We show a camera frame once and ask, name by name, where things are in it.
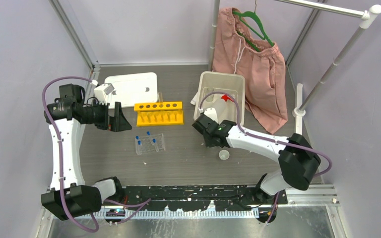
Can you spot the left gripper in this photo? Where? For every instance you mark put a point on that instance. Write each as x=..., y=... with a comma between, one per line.
x=117, y=123

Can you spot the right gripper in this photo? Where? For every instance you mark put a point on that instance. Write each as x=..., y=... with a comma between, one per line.
x=208, y=143

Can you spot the red capped wash bottle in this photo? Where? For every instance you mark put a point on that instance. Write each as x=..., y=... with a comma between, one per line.
x=224, y=107

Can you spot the small glass beaker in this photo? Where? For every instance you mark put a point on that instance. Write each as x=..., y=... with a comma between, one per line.
x=209, y=91

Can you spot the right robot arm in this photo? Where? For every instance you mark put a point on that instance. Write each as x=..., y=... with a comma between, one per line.
x=297, y=160

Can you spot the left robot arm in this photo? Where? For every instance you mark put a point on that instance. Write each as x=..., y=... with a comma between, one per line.
x=69, y=195

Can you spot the small white cup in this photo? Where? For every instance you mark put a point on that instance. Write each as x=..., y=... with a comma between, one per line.
x=224, y=155

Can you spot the white rectangular tray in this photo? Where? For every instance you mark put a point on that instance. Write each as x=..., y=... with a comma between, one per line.
x=130, y=89

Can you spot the clear acrylic tube rack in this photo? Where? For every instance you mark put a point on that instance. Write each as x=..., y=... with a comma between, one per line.
x=147, y=147

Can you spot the beige plastic bin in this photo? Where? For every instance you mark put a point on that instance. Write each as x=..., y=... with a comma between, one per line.
x=232, y=85

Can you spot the yellow test tube rack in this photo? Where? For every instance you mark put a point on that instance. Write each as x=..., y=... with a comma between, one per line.
x=157, y=114

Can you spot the pink shorts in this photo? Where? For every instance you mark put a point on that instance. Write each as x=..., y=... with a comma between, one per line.
x=260, y=63

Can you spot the green clothes hanger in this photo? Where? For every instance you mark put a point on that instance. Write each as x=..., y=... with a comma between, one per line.
x=262, y=35

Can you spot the white clothes rack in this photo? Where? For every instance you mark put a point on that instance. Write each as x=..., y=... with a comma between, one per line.
x=346, y=112

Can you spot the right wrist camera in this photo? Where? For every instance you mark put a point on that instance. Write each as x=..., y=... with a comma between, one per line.
x=212, y=114

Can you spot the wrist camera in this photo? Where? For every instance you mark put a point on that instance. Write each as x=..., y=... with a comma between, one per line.
x=212, y=114
x=103, y=93

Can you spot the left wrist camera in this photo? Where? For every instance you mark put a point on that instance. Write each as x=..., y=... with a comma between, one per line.
x=103, y=93

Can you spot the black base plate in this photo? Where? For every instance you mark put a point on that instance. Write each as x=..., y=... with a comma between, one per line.
x=193, y=197

